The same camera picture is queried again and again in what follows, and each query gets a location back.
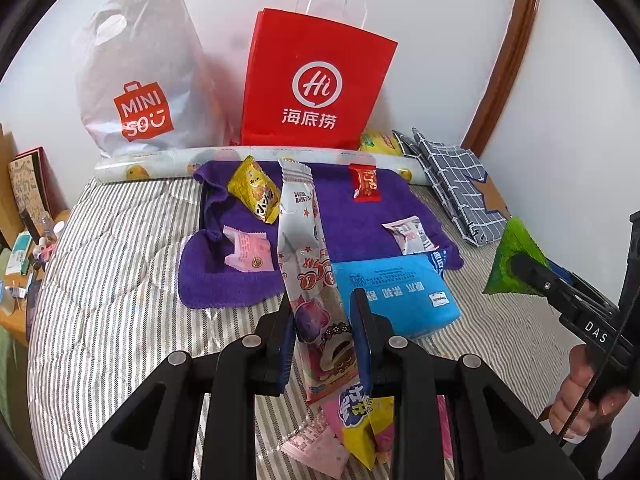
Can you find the wooden bedside table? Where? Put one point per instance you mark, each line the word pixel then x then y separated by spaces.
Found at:
pixel 10 320

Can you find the green snack packet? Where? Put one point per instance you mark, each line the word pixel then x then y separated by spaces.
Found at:
pixel 510 255

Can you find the long white pink snack packet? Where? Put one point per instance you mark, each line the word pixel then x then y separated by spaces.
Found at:
pixel 300 240

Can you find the red snack packet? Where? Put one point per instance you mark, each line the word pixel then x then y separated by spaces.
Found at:
pixel 365 182

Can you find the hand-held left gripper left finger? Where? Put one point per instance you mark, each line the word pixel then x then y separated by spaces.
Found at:
pixel 287 345

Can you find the pink yellow snack packet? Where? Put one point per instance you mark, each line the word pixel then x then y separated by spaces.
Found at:
pixel 362 435

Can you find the red paper bag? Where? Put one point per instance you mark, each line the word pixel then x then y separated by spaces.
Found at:
pixel 310 60

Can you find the person's right hand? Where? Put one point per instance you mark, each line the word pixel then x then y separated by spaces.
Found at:
pixel 572 402

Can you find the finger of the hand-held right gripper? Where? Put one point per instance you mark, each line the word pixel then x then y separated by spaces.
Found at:
pixel 565 272
pixel 542 282

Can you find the blue tissue pack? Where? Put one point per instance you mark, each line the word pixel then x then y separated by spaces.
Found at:
pixel 415 305

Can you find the white plastic shopping bag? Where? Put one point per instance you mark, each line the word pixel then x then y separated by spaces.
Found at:
pixel 145 60

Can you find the striped bed mattress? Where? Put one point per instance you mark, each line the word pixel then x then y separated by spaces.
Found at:
pixel 125 285

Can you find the yellow snack bag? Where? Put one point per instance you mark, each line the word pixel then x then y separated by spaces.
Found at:
pixel 380 142

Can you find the white teal box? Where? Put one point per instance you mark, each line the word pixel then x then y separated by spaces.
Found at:
pixel 20 255

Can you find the purple towel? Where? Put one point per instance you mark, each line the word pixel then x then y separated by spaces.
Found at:
pixel 330 210

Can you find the white fruit-print roll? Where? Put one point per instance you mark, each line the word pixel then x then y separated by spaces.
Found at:
pixel 150 165

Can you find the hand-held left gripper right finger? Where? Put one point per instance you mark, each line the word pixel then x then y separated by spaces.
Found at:
pixel 362 345

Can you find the blue checked cloth with star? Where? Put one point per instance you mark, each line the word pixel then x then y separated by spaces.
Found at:
pixel 450 180

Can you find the brown wooden door frame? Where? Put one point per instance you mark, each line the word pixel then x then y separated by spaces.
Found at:
pixel 515 35

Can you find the blue snack packet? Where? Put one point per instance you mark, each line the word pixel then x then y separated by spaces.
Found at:
pixel 439 260

